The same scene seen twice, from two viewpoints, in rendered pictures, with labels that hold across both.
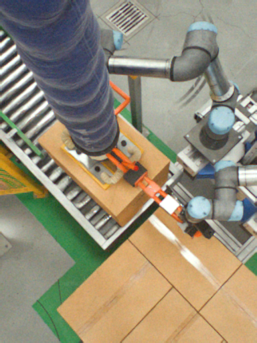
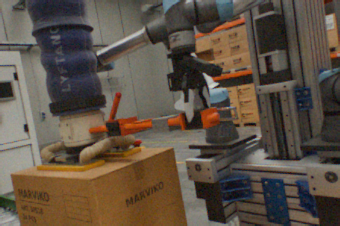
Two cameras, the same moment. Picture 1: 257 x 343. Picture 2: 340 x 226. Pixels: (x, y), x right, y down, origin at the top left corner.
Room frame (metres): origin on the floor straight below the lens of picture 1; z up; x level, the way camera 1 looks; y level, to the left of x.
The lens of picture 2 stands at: (-0.65, 0.04, 1.28)
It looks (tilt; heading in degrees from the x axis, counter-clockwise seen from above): 3 degrees down; 347
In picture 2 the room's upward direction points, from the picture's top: 9 degrees counter-clockwise
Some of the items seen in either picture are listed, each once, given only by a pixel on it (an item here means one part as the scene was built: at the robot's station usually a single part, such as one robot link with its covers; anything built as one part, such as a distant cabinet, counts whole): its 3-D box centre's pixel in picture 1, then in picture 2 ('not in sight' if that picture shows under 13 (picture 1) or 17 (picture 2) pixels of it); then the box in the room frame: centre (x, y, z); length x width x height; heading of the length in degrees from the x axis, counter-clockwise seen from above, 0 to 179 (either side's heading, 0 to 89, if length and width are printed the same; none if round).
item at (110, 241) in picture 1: (143, 209); not in sight; (0.40, -0.05, 0.58); 0.70 x 0.03 x 0.06; 124
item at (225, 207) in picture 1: (225, 205); (211, 10); (0.19, -0.33, 1.50); 0.11 x 0.11 x 0.08; 77
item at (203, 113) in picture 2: (191, 226); (199, 118); (0.17, -0.23, 1.20); 0.08 x 0.07 x 0.05; 36
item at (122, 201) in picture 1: (107, 162); (99, 206); (0.66, 0.11, 0.86); 0.60 x 0.40 x 0.40; 36
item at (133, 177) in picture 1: (135, 174); (122, 127); (0.46, -0.03, 1.19); 0.10 x 0.08 x 0.06; 126
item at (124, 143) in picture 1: (114, 135); (106, 149); (0.72, 0.04, 1.08); 0.34 x 0.10 x 0.05; 36
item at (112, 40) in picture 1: (108, 42); (102, 64); (0.97, -0.02, 1.49); 0.11 x 0.11 x 0.08; 65
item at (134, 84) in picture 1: (136, 106); not in sight; (1.16, -0.14, 0.50); 0.07 x 0.07 x 1.00; 34
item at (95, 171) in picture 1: (88, 161); (68, 161); (0.60, 0.19, 1.08); 0.34 x 0.10 x 0.05; 36
